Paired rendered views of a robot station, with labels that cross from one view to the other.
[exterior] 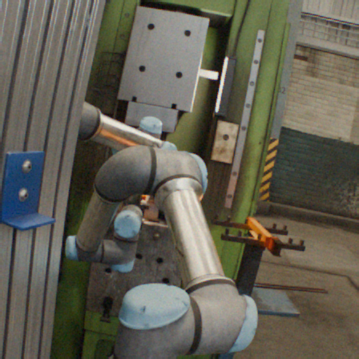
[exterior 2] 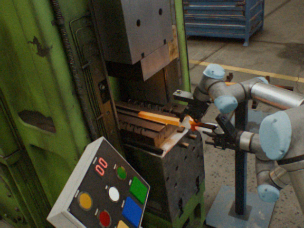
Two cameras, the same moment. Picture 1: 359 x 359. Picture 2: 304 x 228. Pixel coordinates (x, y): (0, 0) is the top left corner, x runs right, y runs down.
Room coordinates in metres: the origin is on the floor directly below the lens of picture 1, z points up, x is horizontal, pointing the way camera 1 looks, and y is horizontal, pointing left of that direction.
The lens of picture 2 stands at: (1.04, 1.15, 1.83)
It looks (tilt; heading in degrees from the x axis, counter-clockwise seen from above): 31 degrees down; 311
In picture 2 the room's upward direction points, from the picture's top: 9 degrees counter-clockwise
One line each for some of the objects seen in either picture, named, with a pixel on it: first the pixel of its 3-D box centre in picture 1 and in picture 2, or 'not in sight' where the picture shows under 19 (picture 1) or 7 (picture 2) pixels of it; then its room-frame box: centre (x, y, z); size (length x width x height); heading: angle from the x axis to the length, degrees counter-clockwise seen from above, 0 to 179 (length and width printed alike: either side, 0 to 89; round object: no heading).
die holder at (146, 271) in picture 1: (141, 253); (144, 154); (2.05, 0.11, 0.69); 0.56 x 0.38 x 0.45; 1
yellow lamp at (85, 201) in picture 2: not in sight; (85, 201); (1.66, 0.79, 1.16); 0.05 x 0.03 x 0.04; 91
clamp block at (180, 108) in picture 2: not in sight; (175, 111); (1.89, -0.02, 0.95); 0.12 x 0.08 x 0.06; 1
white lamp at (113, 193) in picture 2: not in sight; (113, 194); (1.66, 0.68, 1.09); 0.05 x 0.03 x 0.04; 91
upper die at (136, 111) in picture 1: (155, 116); (118, 56); (2.04, 0.16, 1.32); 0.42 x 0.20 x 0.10; 1
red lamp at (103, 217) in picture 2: not in sight; (104, 218); (1.62, 0.77, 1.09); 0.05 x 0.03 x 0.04; 91
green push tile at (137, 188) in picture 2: not in sight; (137, 190); (1.67, 0.57, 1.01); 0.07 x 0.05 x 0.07; 116
